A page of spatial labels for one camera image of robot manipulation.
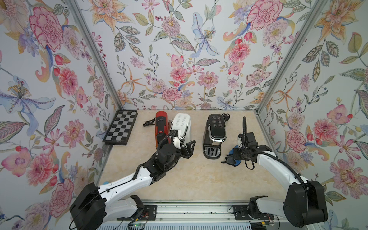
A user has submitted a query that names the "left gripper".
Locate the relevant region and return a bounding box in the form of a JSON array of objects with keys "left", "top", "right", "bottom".
[{"left": 163, "top": 139, "right": 196, "bottom": 170}]

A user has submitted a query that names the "blue grey cleaning cloth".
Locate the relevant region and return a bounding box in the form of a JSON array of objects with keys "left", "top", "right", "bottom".
[{"left": 221, "top": 145, "right": 241, "bottom": 167}]

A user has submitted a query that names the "white coffee machine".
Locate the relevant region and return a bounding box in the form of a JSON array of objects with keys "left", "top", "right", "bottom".
[{"left": 171, "top": 113, "right": 191, "bottom": 145}]

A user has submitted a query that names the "red coffee machine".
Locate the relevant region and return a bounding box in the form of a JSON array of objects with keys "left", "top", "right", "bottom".
[{"left": 155, "top": 111, "right": 169, "bottom": 148}]

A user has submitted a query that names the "black coffee machine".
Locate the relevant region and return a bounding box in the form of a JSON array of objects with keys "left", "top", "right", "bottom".
[{"left": 202, "top": 114, "right": 227, "bottom": 160}]

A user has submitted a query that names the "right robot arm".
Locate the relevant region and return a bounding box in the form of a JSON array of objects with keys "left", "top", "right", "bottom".
[{"left": 233, "top": 117, "right": 328, "bottom": 228}]

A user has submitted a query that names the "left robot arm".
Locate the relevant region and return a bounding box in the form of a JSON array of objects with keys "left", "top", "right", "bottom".
[{"left": 69, "top": 130, "right": 196, "bottom": 230}]

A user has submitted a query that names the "black white chessboard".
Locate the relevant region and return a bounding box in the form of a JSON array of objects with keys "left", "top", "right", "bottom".
[{"left": 103, "top": 110, "right": 138, "bottom": 146}]

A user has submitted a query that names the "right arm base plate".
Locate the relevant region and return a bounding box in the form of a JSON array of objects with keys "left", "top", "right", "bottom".
[{"left": 228, "top": 205, "right": 275, "bottom": 221}]

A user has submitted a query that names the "aluminium front rail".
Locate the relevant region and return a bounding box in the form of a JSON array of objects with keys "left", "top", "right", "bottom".
[{"left": 70, "top": 201, "right": 318, "bottom": 224}]

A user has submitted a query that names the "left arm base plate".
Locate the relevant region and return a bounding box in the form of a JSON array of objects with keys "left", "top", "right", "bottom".
[{"left": 117, "top": 205, "right": 157, "bottom": 221}]

